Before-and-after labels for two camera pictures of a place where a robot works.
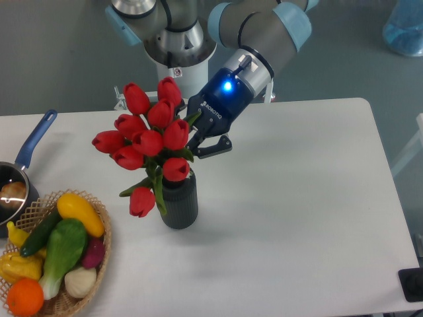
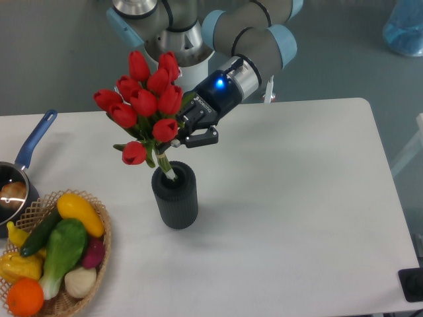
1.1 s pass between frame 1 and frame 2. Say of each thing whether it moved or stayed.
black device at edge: stayed
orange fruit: stayed
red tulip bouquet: moved
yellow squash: stayed
